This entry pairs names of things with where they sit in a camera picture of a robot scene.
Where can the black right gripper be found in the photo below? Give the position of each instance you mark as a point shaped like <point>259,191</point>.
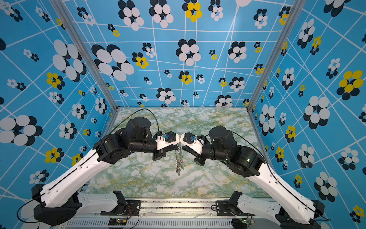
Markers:
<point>199,160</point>

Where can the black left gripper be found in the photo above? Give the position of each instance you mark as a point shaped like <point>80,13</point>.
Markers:
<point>162,152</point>

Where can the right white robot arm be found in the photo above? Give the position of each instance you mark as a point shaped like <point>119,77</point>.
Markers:
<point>289,209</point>

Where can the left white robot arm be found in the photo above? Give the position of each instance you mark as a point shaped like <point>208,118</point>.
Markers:
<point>59,201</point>

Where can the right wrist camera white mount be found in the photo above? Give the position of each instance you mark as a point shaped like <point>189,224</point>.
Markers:
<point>191,140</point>

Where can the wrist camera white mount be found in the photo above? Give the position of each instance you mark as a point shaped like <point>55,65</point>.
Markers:
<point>164,141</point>
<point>191,140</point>

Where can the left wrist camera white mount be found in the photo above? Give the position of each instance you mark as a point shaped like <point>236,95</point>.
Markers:
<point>164,141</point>

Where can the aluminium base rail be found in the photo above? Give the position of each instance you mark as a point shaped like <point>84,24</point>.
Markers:
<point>181,213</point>

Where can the aluminium corner post left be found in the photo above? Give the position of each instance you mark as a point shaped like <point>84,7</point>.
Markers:
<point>75,36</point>

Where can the aluminium corner post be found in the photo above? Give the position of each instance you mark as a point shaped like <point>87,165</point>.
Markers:
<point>283,36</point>
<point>75,36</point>

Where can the aluminium corner post right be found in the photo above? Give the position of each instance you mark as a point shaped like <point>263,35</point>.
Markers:
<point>283,36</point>

